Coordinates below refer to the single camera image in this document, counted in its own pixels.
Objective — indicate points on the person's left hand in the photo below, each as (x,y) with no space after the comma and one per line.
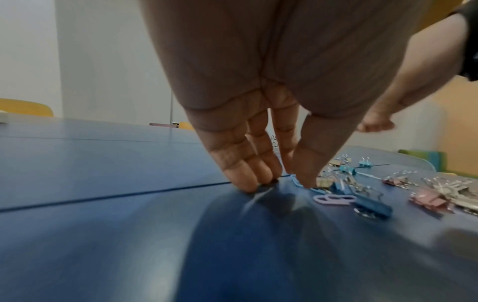
(269,50)

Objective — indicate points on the person's right hand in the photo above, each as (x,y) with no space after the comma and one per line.
(425,65)

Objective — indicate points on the clear two-compartment plastic box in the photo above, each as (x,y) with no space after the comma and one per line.
(274,141)

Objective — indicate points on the group of pastel binder clips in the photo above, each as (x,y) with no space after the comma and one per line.
(373,206)

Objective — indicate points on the black marker wristband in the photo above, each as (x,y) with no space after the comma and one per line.
(470,44)

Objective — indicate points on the green chair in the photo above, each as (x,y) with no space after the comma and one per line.
(437,159)

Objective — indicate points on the large yellow chair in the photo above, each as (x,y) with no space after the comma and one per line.
(26,106)

